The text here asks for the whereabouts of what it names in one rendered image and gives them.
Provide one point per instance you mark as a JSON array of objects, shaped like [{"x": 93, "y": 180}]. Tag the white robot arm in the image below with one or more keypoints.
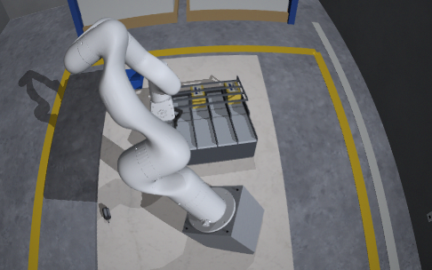
[{"x": 149, "y": 165}]

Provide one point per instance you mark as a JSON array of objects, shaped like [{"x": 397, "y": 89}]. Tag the blue open bin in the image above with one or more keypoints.
[{"x": 135, "y": 79}]

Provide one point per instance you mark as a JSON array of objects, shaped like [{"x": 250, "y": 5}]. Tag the yellow butter carton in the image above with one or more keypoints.
[
  {"x": 231, "y": 91},
  {"x": 197, "y": 94}
]

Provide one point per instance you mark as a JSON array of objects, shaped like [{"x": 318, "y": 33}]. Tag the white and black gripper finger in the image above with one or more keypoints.
[{"x": 177, "y": 117}]

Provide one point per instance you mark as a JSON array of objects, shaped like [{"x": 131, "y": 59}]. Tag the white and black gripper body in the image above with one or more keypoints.
[{"x": 163, "y": 110}]

